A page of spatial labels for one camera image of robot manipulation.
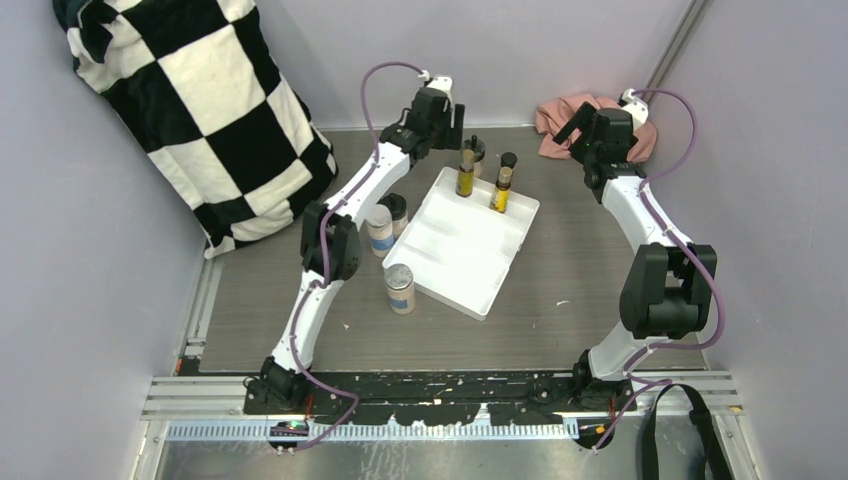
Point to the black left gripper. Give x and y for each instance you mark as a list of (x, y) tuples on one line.
[(452, 136)]

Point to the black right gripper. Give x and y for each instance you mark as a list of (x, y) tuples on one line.
[(584, 114)]

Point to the gold-cap yellow sauce bottle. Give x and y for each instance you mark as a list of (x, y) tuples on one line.
[(465, 175)]

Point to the yellow-label sauce bottle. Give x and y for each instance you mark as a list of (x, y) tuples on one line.
[(502, 188)]

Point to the taped black-lid grinder jar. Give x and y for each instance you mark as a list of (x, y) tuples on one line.
[(478, 148)]

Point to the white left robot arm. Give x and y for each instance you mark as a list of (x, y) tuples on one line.
[(330, 238)]

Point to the blue-label shaker near arm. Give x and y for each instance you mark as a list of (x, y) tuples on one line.
[(380, 230)]

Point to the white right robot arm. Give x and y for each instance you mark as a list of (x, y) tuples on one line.
[(666, 294)]

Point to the pink cloth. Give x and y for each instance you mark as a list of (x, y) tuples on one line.
[(552, 116)]

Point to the small black-cap spice bottle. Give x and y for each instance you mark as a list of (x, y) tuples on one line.
[(508, 160)]

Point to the white divided plastic tray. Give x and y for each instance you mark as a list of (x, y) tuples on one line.
[(458, 249)]

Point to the blue-label silver-top shaker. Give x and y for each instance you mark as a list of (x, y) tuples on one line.
[(400, 285)]

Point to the black white checkered blanket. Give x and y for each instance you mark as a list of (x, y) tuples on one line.
[(197, 87)]

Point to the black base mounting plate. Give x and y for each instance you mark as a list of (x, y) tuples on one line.
[(441, 398)]

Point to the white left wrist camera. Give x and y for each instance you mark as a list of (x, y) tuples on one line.
[(443, 83)]

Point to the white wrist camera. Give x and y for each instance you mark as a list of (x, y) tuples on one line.
[(443, 83), (630, 102)]

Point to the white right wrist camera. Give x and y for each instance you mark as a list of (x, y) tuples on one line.
[(630, 102)]

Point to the aluminium frame rail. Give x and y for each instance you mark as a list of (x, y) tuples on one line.
[(548, 310)]

